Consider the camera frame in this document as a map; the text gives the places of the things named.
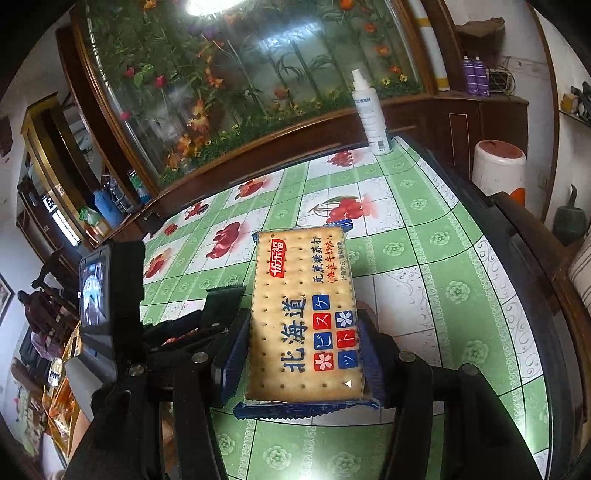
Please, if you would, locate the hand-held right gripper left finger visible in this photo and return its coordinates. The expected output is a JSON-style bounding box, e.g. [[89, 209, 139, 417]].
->
[[62, 307, 252, 480]]

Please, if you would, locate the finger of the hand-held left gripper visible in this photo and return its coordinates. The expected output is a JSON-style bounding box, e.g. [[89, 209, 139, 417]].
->
[[145, 285, 247, 342], [152, 330, 227, 365]]

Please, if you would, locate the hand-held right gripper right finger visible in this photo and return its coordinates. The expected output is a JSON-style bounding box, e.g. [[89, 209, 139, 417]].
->
[[358, 307, 566, 480]]

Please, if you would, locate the blue cracker packet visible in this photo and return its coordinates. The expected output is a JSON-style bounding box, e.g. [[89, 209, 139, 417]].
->
[[232, 218, 384, 420]]

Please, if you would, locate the large yellow plastic bag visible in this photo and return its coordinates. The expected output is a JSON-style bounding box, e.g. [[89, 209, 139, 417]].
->
[[41, 337, 84, 462]]

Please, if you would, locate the wooden sideboard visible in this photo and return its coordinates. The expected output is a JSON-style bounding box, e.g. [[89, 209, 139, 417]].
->
[[85, 208, 162, 245]]

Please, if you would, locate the blue thermos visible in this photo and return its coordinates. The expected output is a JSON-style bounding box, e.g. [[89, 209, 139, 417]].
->
[[93, 188, 122, 227]]

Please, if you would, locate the grey thermos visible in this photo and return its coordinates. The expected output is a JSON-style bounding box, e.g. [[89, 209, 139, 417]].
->
[[108, 178, 129, 213]]

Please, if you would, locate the blue green plastic bag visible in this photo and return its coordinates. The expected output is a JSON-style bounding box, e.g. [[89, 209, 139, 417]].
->
[[128, 170, 152, 204]]

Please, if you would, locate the dark framed dining table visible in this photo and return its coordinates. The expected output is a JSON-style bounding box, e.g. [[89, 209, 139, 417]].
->
[[139, 134, 591, 480]]

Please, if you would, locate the striped cushion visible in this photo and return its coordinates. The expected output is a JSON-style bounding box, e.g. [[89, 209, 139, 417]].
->
[[569, 240, 591, 319]]

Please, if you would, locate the white and red bin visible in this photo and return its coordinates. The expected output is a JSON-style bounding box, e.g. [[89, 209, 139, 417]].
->
[[471, 140, 528, 197]]

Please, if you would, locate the large glass fish tank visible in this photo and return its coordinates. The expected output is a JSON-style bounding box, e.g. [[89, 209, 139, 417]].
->
[[69, 0, 437, 195]]

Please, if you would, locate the white spray bottle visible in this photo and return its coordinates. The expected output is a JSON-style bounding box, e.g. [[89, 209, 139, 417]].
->
[[351, 69, 393, 156]]

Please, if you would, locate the dark green vase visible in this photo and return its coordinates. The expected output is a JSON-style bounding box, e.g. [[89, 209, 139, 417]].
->
[[553, 185, 587, 245]]

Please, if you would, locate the white rolled poster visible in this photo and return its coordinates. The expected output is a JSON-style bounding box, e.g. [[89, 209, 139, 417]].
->
[[413, 0, 450, 93]]

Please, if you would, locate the framed wall picture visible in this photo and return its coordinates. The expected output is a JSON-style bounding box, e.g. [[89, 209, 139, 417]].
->
[[0, 273, 14, 324]]

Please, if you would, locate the wire basket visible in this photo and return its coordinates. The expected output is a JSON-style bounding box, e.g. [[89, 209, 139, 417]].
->
[[489, 67, 515, 95]]

